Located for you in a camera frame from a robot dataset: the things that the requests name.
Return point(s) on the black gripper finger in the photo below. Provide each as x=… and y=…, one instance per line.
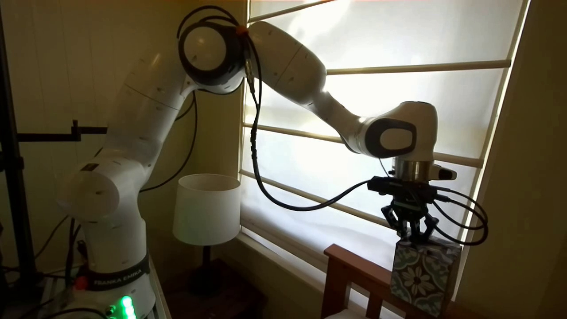
x=426, y=227
x=394, y=222

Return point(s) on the black tripod stand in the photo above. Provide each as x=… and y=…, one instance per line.
x=15, y=195

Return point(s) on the white shade table lamp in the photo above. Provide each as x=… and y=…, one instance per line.
x=218, y=206

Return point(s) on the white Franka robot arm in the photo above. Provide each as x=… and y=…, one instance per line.
x=135, y=147

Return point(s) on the black horizontal clamp rod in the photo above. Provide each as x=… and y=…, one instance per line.
x=59, y=136

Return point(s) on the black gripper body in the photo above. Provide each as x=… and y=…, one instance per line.
x=410, y=204

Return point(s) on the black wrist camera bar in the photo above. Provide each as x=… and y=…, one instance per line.
x=401, y=186

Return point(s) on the white window blind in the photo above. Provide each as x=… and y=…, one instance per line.
x=378, y=89

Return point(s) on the wooden nightstand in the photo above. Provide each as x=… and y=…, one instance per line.
x=236, y=294

